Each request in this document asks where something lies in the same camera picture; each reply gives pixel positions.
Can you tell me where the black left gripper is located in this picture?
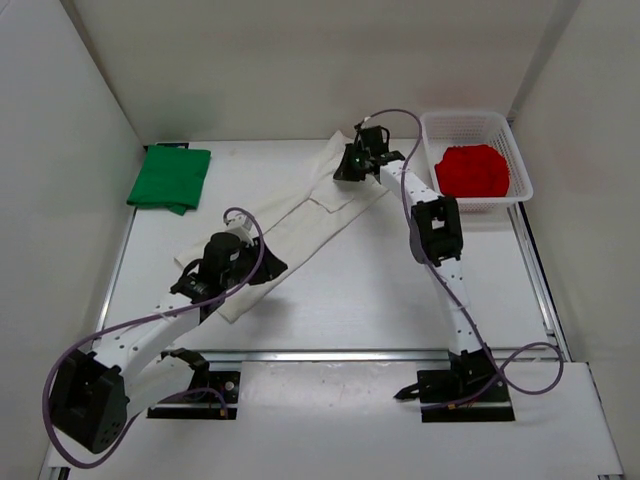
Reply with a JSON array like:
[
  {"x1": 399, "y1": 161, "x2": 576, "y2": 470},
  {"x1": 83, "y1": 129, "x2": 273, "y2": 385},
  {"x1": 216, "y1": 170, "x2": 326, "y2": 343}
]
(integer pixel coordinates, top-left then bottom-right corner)
[{"x1": 221, "y1": 235, "x2": 288, "y2": 289}]

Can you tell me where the white t shirt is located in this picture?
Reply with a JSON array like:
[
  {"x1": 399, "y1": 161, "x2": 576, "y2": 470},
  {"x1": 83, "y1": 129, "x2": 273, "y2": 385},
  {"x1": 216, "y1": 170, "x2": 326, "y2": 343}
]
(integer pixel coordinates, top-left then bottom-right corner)
[{"x1": 172, "y1": 130, "x2": 394, "y2": 325}]

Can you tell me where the green t shirt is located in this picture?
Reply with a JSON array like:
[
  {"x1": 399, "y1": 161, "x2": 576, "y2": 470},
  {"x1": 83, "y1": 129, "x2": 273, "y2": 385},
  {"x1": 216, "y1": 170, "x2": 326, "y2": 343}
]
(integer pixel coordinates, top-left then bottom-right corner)
[{"x1": 126, "y1": 145, "x2": 211, "y2": 216}]

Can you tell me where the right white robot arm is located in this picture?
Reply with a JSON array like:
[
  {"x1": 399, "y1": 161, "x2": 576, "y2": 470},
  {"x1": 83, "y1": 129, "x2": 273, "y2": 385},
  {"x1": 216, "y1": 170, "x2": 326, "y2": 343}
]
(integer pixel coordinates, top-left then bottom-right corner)
[{"x1": 334, "y1": 123, "x2": 495, "y2": 406}]

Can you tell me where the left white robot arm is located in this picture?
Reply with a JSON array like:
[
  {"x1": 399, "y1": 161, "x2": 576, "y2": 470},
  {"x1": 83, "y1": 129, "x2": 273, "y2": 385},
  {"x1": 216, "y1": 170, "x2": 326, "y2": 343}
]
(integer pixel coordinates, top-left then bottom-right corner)
[{"x1": 48, "y1": 232, "x2": 288, "y2": 454}]

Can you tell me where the red t shirt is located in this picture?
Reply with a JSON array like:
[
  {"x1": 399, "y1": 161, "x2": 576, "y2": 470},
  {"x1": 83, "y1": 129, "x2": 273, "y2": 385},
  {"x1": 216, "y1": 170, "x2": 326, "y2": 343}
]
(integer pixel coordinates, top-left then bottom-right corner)
[{"x1": 434, "y1": 144, "x2": 510, "y2": 198}]

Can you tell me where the white plastic basket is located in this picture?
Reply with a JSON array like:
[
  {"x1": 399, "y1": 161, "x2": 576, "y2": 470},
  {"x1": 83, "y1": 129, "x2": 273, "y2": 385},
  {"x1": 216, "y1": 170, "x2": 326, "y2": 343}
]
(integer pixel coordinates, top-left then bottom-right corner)
[{"x1": 420, "y1": 111, "x2": 533, "y2": 213}]

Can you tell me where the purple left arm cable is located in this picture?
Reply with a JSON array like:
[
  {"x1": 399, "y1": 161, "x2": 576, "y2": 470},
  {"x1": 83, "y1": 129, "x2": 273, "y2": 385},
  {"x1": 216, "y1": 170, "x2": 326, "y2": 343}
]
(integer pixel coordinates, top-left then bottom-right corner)
[{"x1": 42, "y1": 207, "x2": 266, "y2": 470}]

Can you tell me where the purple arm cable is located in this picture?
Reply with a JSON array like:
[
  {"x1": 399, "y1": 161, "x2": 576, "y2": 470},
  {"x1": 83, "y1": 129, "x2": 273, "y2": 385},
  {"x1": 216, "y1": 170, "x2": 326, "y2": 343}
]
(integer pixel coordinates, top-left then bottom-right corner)
[
  {"x1": 357, "y1": 108, "x2": 566, "y2": 399},
  {"x1": 42, "y1": 207, "x2": 266, "y2": 470}
]

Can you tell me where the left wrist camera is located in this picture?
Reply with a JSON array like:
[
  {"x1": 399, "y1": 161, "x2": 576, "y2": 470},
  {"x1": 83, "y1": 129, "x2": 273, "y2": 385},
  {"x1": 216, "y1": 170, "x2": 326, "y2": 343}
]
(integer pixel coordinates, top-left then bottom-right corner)
[{"x1": 225, "y1": 214, "x2": 256, "y2": 246}]

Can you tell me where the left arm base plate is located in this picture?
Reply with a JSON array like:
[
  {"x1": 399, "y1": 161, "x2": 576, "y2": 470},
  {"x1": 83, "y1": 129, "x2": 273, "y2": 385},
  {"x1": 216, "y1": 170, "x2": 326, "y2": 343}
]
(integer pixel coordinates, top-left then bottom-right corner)
[{"x1": 146, "y1": 363, "x2": 241, "y2": 421}]

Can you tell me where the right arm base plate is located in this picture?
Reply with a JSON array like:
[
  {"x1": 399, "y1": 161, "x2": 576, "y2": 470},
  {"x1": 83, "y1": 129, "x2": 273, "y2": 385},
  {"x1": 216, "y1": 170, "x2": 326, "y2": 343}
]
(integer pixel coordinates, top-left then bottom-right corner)
[{"x1": 394, "y1": 368, "x2": 516, "y2": 423}]

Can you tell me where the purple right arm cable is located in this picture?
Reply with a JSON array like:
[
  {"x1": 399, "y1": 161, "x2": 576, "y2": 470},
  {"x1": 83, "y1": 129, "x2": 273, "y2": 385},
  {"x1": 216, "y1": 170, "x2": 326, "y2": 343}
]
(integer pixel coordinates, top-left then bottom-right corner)
[{"x1": 357, "y1": 108, "x2": 566, "y2": 399}]

